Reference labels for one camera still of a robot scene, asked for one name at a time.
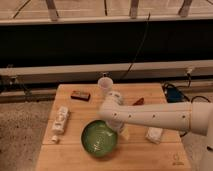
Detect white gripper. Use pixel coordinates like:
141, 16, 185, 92
106, 121, 130, 139

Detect green ceramic bowl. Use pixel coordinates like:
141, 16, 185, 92
81, 120, 118, 157

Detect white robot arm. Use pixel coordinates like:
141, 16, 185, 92
99, 91, 213, 171

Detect brown sausage-shaped object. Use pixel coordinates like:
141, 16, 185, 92
133, 97, 144, 106

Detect white wrapped packet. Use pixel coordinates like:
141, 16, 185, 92
146, 127, 163, 144

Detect translucent plastic cup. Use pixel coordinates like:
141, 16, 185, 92
98, 77, 113, 94

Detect dark brown rectangular block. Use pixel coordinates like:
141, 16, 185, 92
71, 91, 90, 101

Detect white tube package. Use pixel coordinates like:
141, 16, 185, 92
52, 106, 70, 135

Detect small white cap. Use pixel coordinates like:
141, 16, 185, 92
51, 135, 59, 144

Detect black hanging cable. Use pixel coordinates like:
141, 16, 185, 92
117, 12, 152, 83

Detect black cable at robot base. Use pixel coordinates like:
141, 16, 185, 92
161, 82, 212, 104

